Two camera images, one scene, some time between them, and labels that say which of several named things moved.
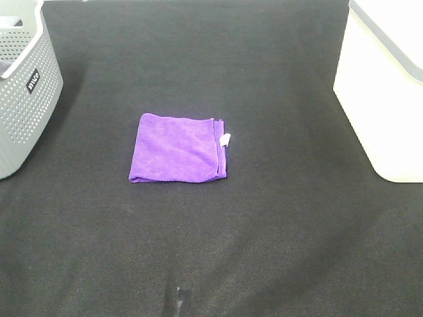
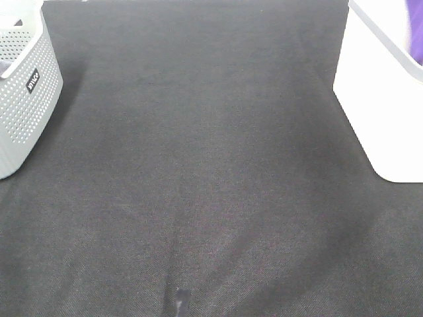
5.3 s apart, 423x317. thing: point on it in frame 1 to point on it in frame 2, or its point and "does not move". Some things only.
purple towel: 179,149 to 415,12
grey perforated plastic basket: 31,80 does not move
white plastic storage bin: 379,82 does not move
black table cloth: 302,226 does not move
